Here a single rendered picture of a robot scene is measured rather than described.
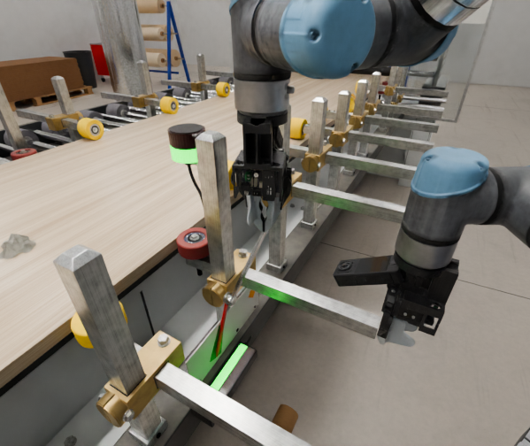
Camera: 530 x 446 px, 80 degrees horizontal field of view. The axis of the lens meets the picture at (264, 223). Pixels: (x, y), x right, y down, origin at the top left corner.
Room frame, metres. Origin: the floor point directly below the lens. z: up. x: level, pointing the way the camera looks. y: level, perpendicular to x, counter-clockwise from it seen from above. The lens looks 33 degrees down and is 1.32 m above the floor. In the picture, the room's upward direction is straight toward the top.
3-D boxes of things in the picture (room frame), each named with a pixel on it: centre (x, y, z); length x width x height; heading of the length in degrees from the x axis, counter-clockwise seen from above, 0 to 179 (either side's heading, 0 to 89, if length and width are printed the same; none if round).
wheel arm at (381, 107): (1.56, -0.65, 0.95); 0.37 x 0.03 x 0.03; 61
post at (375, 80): (1.59, -0.51, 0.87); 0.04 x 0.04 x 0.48; 61
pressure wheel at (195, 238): (0.57, 0.16, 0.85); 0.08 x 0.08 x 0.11
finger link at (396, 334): (0.35, -0.23, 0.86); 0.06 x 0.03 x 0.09; 61
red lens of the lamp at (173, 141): (0.51, 0.13, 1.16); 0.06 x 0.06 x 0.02
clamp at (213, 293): (0.51, 0.08, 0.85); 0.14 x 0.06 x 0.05; 151
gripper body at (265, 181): (0.45, 0.00, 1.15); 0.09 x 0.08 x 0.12; 172
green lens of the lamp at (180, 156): (0.51, 0.13, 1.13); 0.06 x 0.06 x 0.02
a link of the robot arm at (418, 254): (0.36, -0.23, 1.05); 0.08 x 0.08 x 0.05
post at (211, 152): (0.49, 0.08, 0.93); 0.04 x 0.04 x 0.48; 61
